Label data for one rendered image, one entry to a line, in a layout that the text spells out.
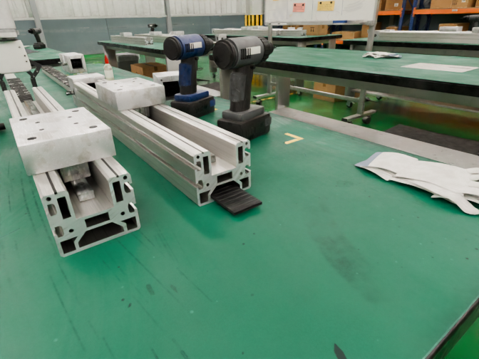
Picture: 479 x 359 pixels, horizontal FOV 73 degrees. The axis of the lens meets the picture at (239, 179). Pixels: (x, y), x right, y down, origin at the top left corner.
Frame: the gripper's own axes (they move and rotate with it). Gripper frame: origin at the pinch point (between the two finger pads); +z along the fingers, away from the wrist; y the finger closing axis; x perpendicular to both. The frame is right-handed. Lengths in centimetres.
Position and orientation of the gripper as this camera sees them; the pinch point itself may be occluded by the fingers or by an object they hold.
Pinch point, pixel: (20, 87)
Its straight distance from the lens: 138.8
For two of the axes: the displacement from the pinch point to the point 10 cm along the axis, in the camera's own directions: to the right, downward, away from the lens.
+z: 0.3, 8.9, 4.5
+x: 5.9, 3.5, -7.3
